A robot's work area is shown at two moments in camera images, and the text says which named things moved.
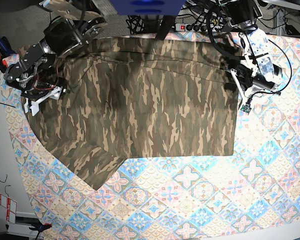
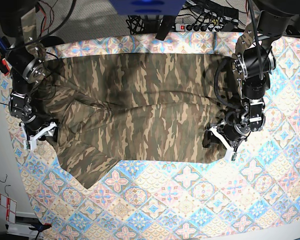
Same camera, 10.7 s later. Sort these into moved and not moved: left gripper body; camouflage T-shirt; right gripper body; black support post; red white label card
Moved: left gripper body; camouflage T-shirt; right gripper body
Not moved: black support post; red white label card
